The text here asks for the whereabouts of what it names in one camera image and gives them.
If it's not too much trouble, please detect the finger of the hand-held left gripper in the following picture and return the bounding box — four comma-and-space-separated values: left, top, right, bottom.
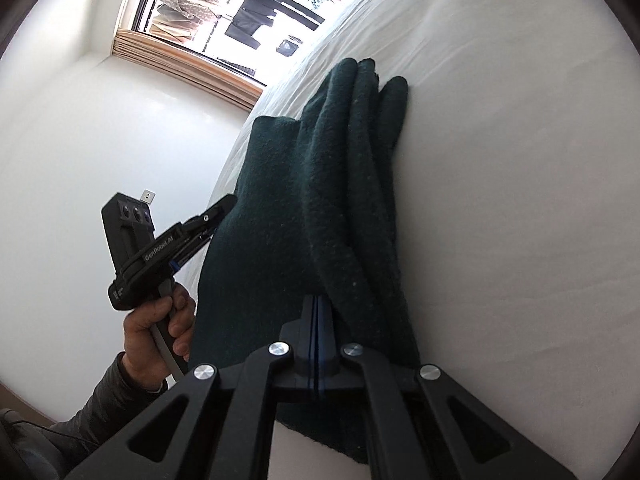
181, 194, 239, 235
172, 226, 218, 270

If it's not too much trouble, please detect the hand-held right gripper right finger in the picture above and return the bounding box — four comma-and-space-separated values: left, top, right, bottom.
316, 296, 578, 480

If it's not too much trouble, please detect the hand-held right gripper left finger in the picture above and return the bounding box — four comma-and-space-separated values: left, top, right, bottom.
65, 295, 318, 480

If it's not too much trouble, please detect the dark green knit garment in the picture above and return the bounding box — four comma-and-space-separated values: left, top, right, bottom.
192, 57, 421, 466

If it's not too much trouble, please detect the person's left forearm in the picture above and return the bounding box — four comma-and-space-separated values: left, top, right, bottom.
50, 352, 176, 480

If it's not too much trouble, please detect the person's left hand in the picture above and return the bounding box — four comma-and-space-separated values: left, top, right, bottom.
123, 290, 197, 378

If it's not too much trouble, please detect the beige curtain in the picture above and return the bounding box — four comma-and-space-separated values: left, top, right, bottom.
111, 29, 264, 111

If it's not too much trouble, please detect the dark hanging garment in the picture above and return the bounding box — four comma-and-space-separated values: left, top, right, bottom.
225, 2, 278, 51

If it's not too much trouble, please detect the patterned hanging shirt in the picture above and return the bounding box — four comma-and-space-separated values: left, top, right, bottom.
150, 0, 223, 43

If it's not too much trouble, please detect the window with wooden blind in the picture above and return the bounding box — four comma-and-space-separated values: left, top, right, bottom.
117, 0, 396, 86

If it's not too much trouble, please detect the person's dark clothing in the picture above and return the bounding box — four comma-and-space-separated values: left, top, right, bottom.
0, 407, 68, 480

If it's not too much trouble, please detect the white bed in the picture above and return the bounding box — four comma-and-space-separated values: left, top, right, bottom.
207, 0, 640, 480

